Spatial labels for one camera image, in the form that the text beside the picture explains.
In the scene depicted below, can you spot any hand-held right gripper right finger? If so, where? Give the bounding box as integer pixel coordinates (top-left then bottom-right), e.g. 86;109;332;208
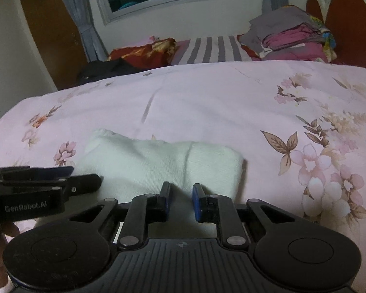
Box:
192;183;296;249

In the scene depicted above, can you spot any pink floral blanket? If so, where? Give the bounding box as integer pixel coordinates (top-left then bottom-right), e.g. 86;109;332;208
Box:
0;59;366;293

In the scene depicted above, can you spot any wooden door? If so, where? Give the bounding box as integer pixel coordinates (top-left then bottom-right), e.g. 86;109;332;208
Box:
16;0;86;91

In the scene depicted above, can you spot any black cloth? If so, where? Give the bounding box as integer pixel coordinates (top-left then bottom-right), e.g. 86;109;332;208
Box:
76;59;142;86

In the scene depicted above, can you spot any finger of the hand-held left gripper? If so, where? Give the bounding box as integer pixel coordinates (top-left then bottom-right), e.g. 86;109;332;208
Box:
50;174;102;202
0;166;75;187

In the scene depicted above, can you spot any stack of folded clothes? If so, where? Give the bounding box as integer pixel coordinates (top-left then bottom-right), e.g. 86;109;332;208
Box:
237;5;338;63

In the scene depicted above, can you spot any red floral pillow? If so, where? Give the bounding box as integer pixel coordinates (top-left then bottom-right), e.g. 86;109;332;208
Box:
106;38;178;70

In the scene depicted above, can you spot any red and white headboard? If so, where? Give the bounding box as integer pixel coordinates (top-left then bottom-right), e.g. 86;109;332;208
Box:
305;0;366;71

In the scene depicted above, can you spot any white towel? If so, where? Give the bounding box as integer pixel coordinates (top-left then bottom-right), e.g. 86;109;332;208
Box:
75;129;245;209

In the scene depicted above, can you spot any grey striped pillow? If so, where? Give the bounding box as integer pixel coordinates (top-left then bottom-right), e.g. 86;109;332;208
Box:
170;36;252;65

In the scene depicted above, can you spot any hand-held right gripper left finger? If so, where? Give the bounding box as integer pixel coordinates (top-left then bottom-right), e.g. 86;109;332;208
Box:
69;181;172;251

